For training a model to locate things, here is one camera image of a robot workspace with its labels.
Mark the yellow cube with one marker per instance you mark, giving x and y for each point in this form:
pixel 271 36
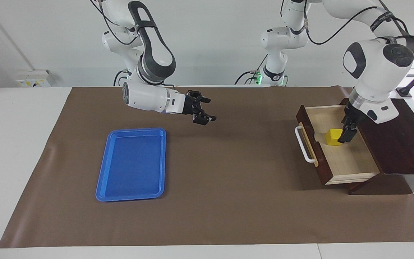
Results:
pixel 332 137

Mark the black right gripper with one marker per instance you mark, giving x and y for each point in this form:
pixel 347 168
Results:
pixel 192 103

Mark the white wall socket box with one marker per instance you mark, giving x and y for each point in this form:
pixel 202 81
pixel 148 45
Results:
pixel 32 79

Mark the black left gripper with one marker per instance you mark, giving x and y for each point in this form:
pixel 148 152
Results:
pixel 353 116

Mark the brown table mat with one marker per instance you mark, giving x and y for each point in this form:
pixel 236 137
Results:
pixel 228 180

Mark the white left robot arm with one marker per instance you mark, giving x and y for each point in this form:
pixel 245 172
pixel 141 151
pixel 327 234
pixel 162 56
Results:
pixel 372 64

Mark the blue plastic tray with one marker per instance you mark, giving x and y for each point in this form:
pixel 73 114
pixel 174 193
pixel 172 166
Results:
pixel 131 165

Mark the dark brown wooden cabinet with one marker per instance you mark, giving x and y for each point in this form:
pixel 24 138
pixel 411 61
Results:
pixel 401 144

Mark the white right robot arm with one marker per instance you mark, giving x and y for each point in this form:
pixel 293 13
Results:
pixel 146 97

